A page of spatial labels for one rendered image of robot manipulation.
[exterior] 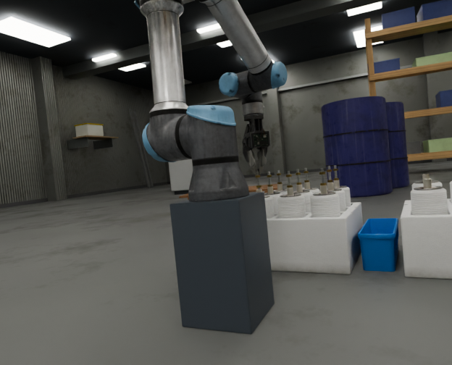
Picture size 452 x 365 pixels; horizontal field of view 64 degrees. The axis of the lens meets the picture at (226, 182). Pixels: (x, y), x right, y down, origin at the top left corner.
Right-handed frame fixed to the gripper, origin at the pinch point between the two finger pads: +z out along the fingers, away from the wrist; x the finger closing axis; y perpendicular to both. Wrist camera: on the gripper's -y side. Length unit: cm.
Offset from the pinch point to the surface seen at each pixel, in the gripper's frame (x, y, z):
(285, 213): 5.4, 11.3, 15.3
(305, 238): 8.7, 18.0, 23.4
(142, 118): -18, -1063, -188
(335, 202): 19.1, 20.6, 12.4
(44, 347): -67, 37, 35
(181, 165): 25, -472, -15
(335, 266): 15.4, 23.8, 32.3
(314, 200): 13.4, 17.2, 11.3
